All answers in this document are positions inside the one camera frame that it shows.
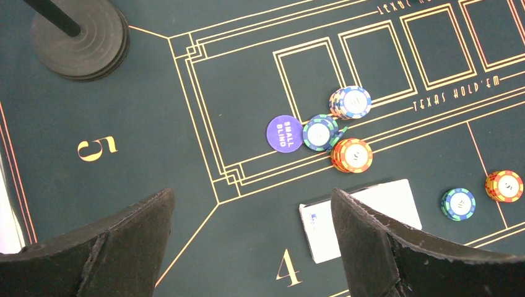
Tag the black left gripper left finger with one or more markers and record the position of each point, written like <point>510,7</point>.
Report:
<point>119,255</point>

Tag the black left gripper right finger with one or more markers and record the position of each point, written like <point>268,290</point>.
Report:
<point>384,257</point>

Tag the blue playing card deck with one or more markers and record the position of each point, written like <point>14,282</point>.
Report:
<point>393,199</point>

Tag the blue green chip stack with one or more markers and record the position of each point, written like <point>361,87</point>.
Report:
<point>458,204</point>

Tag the orange chips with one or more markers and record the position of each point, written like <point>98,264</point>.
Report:
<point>351,156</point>

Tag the orange chip stack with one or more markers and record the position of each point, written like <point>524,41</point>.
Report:
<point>504,186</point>

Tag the brown white chips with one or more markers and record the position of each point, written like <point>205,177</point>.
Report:
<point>352,102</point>

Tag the purple small blind button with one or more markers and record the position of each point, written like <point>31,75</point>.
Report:
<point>284,133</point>

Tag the dark green poker mat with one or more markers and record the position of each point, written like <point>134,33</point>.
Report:
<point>189,108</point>

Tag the gold microphone on stand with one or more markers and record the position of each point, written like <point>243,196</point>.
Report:
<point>79,40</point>

